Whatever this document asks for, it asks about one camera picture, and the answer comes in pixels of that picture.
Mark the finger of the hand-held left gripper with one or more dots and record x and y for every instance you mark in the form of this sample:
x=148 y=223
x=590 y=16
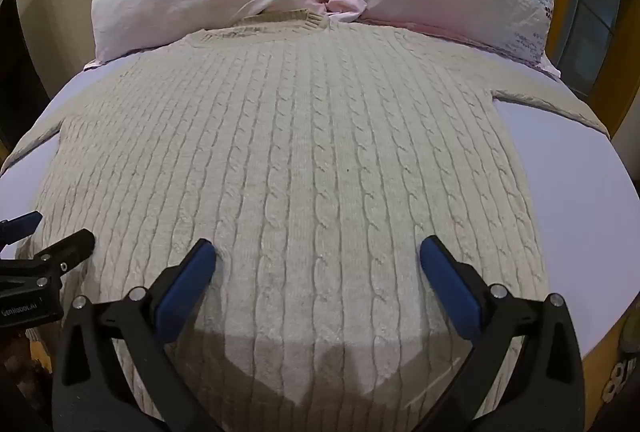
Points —
x=65 y=254
x=22 y=224

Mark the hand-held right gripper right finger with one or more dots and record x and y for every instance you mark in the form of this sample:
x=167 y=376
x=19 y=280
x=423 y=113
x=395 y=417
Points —
x=450 y=284

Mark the yellow-framed window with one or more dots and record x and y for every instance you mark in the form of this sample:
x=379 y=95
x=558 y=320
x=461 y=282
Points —
x=590 y=7

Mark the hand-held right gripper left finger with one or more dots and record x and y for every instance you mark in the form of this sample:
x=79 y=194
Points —
x=186 y=284

